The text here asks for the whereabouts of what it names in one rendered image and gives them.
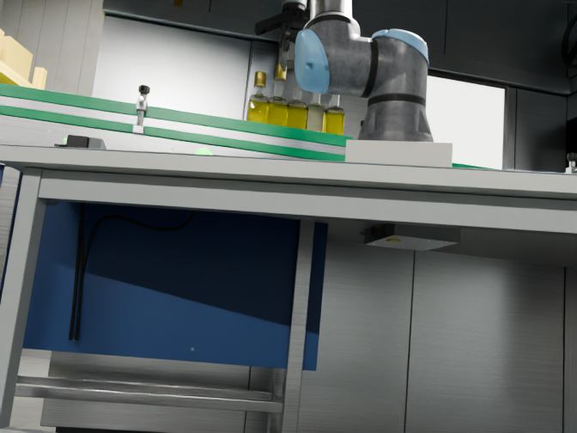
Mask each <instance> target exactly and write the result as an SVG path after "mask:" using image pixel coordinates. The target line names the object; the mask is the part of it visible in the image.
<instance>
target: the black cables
mask: <svg viewBox="0 0 577 433"><path fill-rule="evenodd" d="M84 209H85V203H81V204H80V222H79V231H78V241H77V251H76V272H75V282H74V292H73V302H72V310H71V319H70V335H69V340H72V338H73V330H74V322H75V313H76V329H75V337H74V340H78V332H79V324H80V315H81V306H82V284H83V279H84V273H85V268H86V264H87V259H88V252H89V248H90V244H91V241H92V239H93V236H94V232H95V230H96V228H97V227H98V225H99V224H100V223H101V222H102V221H104V220H106V219H108V218H117V219H122V220H125V221H128V222H131V223H135V224H137V225H139V226H142V227H145V228H148V229H155V230H161V231H171V230H176V229H181V228H183V227H184V226H186V225H187V224H188V223H189V222H190V221H191V220H192V218H193V217H194V215H195V213H196V210H194V211H193V212H192V214H191V216H190V217H189V219H188V220H187V221H186V222H185V223H183V224H181V225H179V226H177V227H173V228H159V227H154V226H150V225H147V224H144V223H140V222H137V221H135V220H132V219H130V218H128V217H124V216H116V215H110V216H104V217H102V218H101V219H99V220H98V221H97V222H96V224H95V225H94V227H93V229H92V231H91V234H90V236H89V239H88V244H87V248H86V252H85V255H84ZM80 255H81V257H80ZM79 265H80V278H79V292H78V303H77V312H76V296H77V286H78V276H79Z"/></svg>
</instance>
